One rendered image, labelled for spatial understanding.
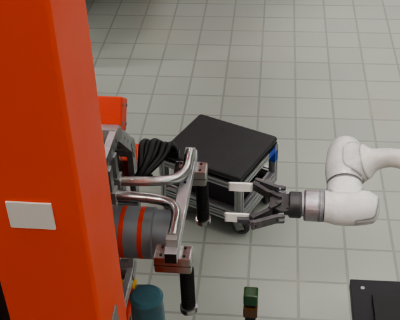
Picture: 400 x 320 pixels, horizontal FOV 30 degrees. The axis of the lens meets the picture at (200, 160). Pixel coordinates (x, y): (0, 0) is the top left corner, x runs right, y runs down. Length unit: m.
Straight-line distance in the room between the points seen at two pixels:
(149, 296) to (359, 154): 0.71
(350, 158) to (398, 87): 2.20
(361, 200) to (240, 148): 1.17
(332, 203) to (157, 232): 0.49
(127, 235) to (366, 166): 0.70
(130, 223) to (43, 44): 1.05
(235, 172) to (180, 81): 1.38
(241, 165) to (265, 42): 1.77
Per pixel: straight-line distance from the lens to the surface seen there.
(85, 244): 1.15
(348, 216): 2.08
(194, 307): 1.92
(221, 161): 3.09
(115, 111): 1.97
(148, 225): 1.94
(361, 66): 4.50
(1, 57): 0.99
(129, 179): 1.93
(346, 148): 2.18
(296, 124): 3.94
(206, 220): 2.16
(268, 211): 2.08
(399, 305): 2.60
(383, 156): 2.16
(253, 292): 2.10
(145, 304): 1.97
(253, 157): 3.12
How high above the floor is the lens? 2.19
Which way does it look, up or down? 37 degrees down
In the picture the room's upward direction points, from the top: 2 degrees counter-clockwise
